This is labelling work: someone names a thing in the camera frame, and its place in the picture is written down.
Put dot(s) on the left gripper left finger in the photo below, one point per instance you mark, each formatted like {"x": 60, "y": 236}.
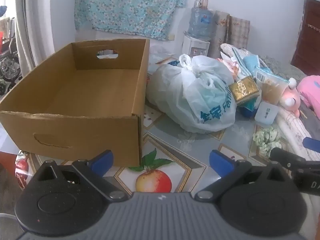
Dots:
{"x": 92, "y": 171}

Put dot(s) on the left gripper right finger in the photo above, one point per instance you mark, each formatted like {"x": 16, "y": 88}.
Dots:
{"x": 230, "y": 172}

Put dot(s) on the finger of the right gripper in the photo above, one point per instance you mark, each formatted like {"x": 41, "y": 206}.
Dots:
{"x": 291, "y": 161}
{"x": 311, "y": 144}

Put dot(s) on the pink plush toy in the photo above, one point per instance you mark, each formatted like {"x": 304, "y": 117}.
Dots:
{"x": 290, "y": 98}

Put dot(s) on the cotton swab zip bag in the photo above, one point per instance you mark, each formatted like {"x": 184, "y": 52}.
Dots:
{"x": 272, "y": 86}

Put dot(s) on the blue checkered towel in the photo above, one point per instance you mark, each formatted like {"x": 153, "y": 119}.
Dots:
{"x": 252, "y": 63}

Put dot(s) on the green floral scrunchie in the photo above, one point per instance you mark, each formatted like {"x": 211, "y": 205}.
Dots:
{"x": 266, "y": 140}

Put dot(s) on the small white plastic box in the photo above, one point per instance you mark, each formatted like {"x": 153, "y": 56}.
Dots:
{"x": 266, "y": 113}

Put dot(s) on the pink dotted blanket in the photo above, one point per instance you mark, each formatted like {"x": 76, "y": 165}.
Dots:
{"x": 309, "y": 89}

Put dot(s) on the brown cardboard box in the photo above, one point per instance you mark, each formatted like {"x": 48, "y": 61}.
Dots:
{"x": 86, "y": 98}

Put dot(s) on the white plastic shopping bag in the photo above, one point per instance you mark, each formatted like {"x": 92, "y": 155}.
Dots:
{"x": 195, "y": 93}

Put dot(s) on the gold foil packet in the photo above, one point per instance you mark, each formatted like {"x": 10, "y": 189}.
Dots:
{"x": 244, "y": 90}

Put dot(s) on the dark red door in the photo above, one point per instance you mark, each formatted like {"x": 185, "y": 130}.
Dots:
{"x": 306, "y": 56}

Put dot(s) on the white water dispenser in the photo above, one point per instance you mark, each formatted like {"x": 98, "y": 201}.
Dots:
{"x": 194, "y": 47}

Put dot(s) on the plaid rolled mat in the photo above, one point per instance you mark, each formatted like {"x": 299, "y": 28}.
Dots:
{"x": 238, "y": 32}

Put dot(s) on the blue water jug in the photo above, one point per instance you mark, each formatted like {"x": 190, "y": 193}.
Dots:
{"x": 201, "y": 24}

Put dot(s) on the floral rolled mat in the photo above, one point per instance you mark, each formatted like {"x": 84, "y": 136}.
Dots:
{"x": 219, "y": 34}

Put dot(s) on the white window curtain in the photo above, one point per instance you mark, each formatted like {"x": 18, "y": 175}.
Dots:
{"x": 34, "y": 36}

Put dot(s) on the floral teal wall cloth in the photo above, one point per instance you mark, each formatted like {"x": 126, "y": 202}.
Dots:
{"x": 147, "y": 18}

